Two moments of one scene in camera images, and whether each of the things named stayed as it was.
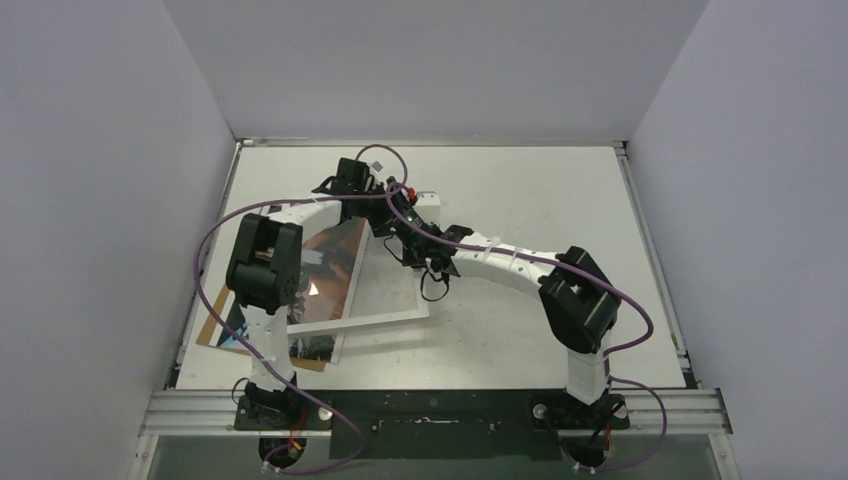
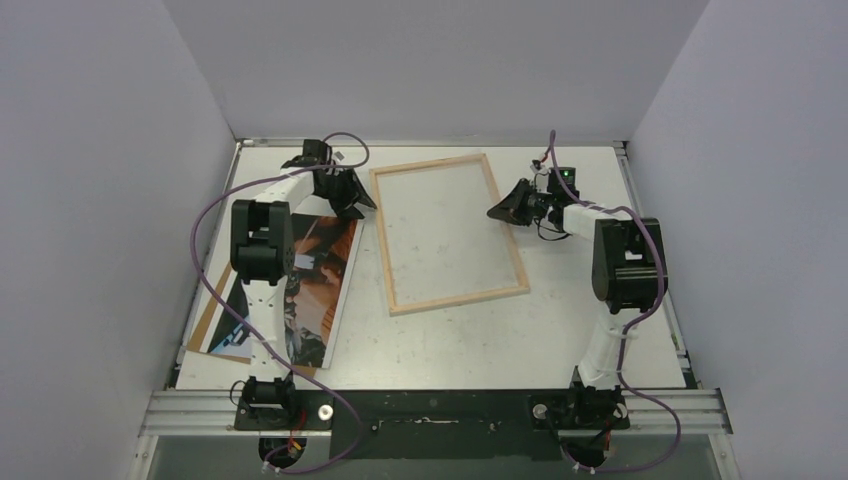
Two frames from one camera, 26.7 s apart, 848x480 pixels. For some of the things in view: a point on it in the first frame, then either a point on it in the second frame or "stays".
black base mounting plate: [434, 424] stays
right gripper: [411, 220] → [530, 204]
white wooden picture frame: [373, 322] → [395, 310]
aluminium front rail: [188, 411] stays
